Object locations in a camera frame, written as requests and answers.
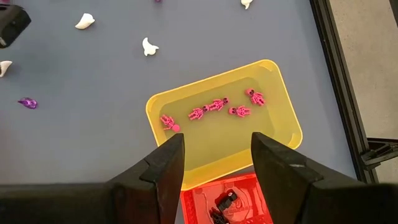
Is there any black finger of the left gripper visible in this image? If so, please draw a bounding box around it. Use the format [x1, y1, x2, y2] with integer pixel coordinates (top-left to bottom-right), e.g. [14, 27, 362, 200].
[0, 4, 32, 49]

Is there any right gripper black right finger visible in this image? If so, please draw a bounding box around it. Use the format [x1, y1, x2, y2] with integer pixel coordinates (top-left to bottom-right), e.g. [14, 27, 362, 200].
[250, 131, 398, 224]

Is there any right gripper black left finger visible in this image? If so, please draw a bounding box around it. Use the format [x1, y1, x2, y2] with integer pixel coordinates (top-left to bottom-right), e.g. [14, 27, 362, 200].
[0, 133, 186, 224]

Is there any blue-grey table mat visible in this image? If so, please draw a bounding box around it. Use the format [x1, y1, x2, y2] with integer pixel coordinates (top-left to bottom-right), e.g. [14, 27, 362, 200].
[0, 0, 358, 187]

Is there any red slotted plastic basket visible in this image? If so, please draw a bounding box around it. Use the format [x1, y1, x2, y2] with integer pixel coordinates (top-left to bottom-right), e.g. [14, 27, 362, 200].
[180, 172, 274, 224]

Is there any translucent yellow plastic tray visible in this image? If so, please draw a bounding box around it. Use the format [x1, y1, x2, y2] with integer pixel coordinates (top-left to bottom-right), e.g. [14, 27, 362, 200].
[145, 58, 304, 191]

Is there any black frame corner bracket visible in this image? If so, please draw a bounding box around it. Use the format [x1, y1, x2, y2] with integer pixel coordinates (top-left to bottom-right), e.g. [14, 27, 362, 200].
[360, 137, 398, 170]

